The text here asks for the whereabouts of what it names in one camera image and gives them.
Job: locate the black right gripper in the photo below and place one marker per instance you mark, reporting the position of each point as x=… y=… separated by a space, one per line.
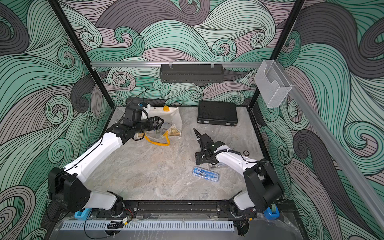
x=201 y=159

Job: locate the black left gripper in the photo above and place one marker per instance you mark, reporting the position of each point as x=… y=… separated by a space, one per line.
x=150 y=120

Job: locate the white canvas tote bag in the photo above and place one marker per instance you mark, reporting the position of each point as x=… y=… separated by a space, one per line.
x=172 y=126

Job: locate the small blue compass case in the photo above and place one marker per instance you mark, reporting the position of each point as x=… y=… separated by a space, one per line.
x=205 y=174

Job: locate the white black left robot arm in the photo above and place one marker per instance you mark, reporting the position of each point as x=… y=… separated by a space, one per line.
x=66 y=185

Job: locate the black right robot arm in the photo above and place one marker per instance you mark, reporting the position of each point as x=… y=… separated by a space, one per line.
x=263 y=186

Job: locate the black ribbed hard case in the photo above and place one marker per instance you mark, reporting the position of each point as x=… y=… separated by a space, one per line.
x=217 y=113

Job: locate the blue tape dispenser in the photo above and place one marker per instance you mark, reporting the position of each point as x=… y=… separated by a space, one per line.
x=83 y=214
x=272 y=213

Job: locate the black wall tray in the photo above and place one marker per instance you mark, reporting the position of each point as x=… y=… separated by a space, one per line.
x=195 y=73

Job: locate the black aluminium frame rail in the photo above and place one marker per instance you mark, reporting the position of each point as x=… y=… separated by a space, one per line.
x=143 y=209

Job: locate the white mesh wire shelf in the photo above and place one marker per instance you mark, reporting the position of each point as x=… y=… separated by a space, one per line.
x=273 y=83

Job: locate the small circuit board with wires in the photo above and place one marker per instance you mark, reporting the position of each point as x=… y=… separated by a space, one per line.
x=113 y=225

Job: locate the white slotted cable duct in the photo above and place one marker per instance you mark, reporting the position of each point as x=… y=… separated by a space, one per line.
x=151 y=226

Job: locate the black left frame post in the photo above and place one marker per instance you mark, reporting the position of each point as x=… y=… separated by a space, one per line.
x=81 y=51

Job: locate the black frame post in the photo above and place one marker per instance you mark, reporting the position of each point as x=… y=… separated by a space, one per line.
x=81 y=51
x=281 y=41

